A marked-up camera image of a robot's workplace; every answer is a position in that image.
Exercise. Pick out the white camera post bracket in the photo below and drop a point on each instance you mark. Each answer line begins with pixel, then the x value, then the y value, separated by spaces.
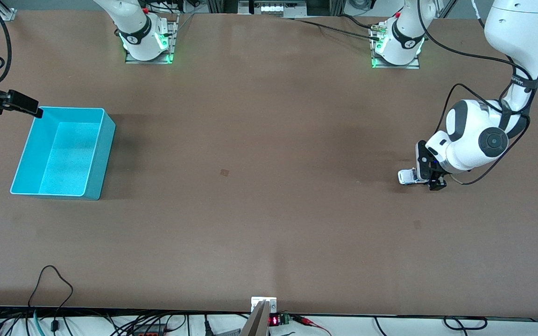
pixel 256 301

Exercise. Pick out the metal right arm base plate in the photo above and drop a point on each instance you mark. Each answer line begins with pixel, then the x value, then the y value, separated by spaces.
pixel 147 61

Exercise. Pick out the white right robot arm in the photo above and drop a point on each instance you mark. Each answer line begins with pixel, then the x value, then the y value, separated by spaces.
pixel 133 28

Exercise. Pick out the red LED display module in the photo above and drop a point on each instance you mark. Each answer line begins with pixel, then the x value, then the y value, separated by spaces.
pixel 274 320

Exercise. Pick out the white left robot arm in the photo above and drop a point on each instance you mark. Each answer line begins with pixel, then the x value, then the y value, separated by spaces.
pixel 474 135

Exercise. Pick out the black power strip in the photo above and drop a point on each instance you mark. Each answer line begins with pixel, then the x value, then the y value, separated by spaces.
pixel 150 331

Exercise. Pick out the white jeep toy black roof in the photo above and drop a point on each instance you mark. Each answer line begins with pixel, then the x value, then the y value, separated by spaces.
pixel 407 177

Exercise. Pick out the teal plastic storage bin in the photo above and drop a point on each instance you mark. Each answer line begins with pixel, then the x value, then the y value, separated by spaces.
pixel 63 158

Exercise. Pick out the lit control box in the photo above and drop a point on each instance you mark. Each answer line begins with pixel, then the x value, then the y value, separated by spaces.
pixel 271 8

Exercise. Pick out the grey camera post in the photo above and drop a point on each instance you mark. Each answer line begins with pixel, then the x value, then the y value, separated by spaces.
pixel 257 324

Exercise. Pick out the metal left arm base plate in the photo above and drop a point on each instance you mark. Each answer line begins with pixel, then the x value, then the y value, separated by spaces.
pixel 395 66

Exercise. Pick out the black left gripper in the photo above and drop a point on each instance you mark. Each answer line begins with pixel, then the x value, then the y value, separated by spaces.
pixel 436 179

